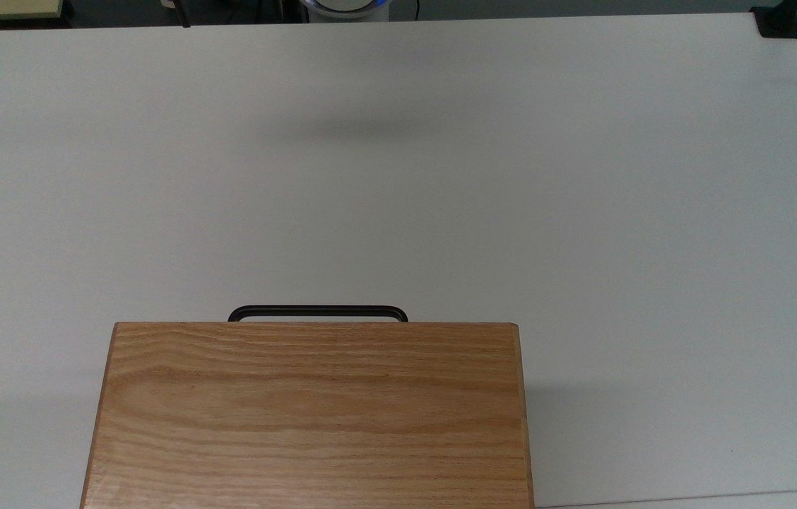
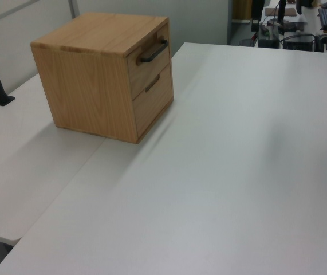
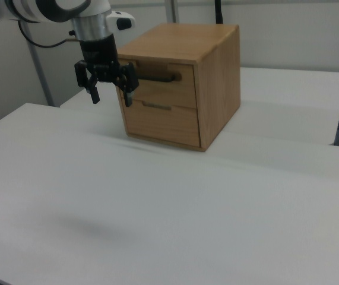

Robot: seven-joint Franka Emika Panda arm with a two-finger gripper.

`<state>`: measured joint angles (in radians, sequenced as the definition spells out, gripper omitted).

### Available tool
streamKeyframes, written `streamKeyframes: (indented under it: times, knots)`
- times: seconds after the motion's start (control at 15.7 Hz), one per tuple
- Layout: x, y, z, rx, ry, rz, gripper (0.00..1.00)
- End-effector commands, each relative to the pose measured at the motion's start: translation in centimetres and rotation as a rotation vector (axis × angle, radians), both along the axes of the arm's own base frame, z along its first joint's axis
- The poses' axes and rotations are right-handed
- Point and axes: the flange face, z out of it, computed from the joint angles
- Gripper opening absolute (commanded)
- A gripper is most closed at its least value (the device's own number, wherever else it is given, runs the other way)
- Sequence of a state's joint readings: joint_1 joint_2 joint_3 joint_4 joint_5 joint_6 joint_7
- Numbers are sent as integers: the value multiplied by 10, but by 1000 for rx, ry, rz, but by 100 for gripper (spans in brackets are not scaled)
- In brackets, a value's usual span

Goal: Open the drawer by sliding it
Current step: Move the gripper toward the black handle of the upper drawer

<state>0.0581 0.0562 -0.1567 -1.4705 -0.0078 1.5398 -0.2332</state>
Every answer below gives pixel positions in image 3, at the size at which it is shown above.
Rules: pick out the grey metal frame post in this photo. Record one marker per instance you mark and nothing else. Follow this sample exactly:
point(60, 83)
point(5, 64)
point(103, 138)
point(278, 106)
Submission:
point(40, 74)

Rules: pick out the wooden drawer cabinet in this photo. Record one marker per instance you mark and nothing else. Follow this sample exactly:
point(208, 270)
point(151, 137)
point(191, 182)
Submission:
point(216, 89)

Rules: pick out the black camera stand pole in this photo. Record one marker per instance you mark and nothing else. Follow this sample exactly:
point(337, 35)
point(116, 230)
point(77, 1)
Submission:
point(218, 12)

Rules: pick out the wooden drawer with notch grip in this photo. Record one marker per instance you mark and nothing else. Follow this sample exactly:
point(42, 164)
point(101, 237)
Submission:
point(163, 124)

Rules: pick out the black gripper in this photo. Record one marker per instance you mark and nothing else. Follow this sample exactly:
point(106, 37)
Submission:
point(99, 53)

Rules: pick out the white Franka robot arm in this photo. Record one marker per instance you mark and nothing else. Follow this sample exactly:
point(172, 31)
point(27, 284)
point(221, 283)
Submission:
point(38, 9)

